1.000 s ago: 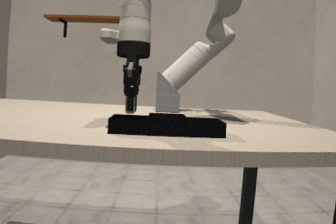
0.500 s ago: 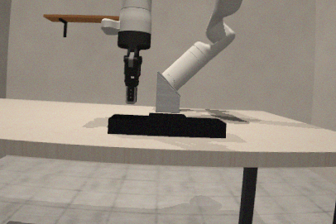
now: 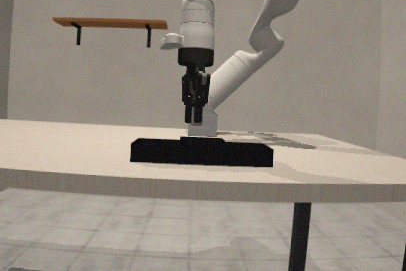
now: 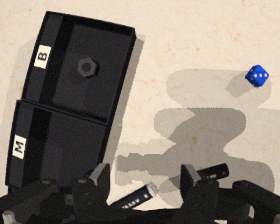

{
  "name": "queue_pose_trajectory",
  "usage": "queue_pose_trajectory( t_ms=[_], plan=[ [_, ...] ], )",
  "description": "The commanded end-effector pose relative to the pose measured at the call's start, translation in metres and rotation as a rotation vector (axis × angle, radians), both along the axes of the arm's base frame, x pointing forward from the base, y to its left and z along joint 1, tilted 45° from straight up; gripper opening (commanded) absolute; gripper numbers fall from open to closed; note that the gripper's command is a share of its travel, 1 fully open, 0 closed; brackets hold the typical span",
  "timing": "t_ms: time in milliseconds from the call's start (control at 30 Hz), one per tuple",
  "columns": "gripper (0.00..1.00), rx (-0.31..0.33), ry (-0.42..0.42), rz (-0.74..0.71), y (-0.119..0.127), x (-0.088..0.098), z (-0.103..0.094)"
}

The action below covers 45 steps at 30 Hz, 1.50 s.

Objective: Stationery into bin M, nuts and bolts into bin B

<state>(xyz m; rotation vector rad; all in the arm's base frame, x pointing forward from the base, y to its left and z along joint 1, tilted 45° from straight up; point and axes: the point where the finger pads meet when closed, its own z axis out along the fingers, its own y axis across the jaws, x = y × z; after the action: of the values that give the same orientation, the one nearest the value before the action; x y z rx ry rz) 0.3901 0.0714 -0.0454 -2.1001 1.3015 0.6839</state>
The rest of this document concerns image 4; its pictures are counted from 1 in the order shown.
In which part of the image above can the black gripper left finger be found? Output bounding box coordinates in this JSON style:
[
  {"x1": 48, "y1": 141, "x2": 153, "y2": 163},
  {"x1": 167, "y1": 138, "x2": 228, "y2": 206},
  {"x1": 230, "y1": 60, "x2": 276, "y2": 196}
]
[{"x1": 0, "y1": 163, "x2": 118, "y2": 224}]

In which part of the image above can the black rack of three labelled bins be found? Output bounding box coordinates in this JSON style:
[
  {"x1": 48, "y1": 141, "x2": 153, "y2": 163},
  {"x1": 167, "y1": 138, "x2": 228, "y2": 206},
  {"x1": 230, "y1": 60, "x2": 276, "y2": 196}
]
[{"x1": 5, "y1": 11, "x2": 136, "y2": 194}]

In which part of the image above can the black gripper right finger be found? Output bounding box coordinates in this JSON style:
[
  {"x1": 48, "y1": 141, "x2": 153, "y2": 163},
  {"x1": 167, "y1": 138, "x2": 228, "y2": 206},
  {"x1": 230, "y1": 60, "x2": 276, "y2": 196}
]
[{"x1": 170, "y1": 164, "x2": 280, "y2": 224}]

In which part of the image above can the blue die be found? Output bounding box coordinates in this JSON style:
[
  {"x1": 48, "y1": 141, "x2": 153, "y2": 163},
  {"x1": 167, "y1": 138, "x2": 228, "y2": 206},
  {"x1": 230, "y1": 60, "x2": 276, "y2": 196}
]
[{"x1": 245, "y1": 65, "x2": 269, "y2": 87}]

